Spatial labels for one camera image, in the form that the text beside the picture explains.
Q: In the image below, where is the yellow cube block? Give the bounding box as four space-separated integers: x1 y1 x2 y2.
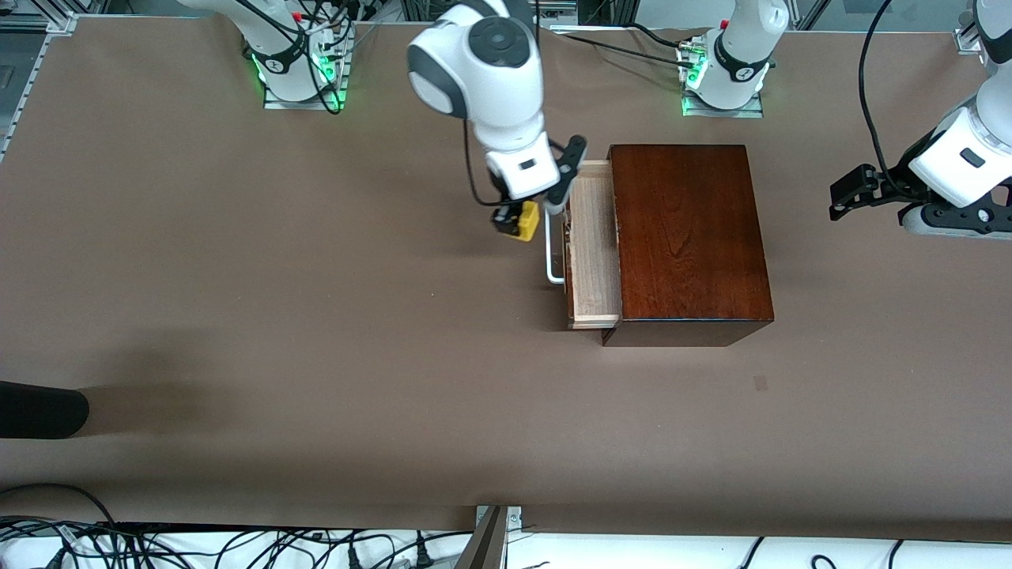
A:
510 201 542 243

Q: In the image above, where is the wooden drawer with metal handle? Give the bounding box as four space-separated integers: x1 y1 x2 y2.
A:
545 160 624 331

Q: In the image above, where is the dark wooden box casing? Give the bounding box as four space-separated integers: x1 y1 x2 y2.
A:
601 144 776 349

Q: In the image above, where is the brown table cover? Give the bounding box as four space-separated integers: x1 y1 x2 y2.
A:
0 16 1012 546

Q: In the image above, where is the black rounded object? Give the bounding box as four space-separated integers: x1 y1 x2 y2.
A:
0 381 90 440

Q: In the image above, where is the black cable with metal plug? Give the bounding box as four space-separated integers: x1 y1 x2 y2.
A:
462 119 508 209

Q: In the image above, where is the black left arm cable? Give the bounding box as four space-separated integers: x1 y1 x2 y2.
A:
857 0 908 196

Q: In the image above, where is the aluminium corner bracket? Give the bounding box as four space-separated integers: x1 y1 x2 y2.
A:
953 6 983 56

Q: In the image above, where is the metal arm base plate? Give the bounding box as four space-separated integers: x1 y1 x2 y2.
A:
682 47 765 119
263 47 349 111

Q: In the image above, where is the black cable on table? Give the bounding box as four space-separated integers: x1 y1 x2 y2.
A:
546 22 698 69

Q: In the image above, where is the aluminium frame rack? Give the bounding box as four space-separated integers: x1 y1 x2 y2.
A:
399 0 635 26

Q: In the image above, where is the metal frame bracket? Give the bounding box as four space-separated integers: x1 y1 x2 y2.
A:
455 504 523 569

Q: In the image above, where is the aluminium edge rail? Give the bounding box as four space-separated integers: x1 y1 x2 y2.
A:
0 11 77 164

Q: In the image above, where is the black looping floor cable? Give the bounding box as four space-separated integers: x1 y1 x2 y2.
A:
0 483 119 529

